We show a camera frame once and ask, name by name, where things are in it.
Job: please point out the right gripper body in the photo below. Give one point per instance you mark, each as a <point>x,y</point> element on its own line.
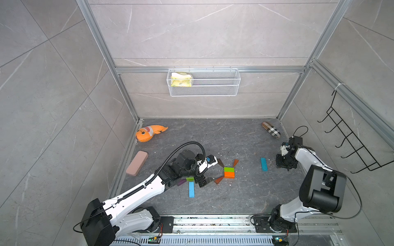
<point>284,161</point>

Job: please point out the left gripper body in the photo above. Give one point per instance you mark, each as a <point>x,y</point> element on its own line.
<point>198,179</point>

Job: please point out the light blue block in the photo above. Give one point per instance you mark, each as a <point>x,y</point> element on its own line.
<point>191,189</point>

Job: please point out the reddish brown wedge block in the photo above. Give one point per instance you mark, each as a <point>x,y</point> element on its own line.
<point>218,180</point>

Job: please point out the purple wedge block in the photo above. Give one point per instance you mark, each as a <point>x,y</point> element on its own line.
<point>181,182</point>

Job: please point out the dark brown wedge block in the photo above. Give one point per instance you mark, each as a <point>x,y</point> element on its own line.
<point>220,163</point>

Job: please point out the orange rectangular block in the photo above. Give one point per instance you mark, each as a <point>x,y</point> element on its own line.
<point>229,175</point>

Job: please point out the light green block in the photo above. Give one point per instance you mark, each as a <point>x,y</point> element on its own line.
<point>229,170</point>

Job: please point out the teal block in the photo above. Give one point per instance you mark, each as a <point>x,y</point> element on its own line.
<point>264,164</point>

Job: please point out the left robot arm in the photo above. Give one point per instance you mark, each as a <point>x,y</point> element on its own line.
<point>103,222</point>

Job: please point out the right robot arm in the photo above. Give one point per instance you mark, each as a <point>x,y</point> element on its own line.
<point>321,192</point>

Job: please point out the plaid brown case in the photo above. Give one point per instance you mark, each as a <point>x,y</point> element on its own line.
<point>273,131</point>

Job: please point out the orange fish plush toy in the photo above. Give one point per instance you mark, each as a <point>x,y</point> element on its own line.
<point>145,134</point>

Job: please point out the yellow white cloth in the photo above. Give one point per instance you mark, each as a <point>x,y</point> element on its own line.
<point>181,79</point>

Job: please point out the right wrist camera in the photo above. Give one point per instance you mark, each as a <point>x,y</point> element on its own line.
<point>285,149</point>

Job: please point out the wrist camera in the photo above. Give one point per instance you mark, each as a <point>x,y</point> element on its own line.
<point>207,163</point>
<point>285,149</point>

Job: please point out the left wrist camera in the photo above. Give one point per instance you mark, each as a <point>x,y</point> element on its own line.
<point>207,163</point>

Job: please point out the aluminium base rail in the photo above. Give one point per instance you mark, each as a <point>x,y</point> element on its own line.
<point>236,230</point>

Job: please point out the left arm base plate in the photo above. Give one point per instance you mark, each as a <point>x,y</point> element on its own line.
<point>165,225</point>

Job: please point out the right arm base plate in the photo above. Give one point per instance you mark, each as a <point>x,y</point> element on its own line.
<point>265,224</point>

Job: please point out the black wire hook rack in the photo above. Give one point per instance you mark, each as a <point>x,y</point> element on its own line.
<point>350,138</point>

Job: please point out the white wire mesh basket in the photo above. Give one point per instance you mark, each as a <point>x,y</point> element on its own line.
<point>207,82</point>

